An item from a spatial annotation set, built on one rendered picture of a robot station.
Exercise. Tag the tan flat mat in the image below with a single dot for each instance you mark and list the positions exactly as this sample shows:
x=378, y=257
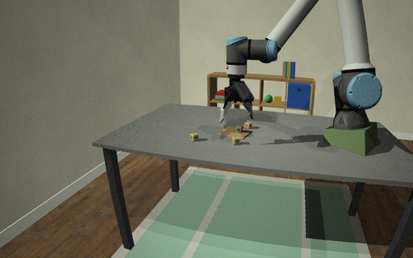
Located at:
x=231, y=132

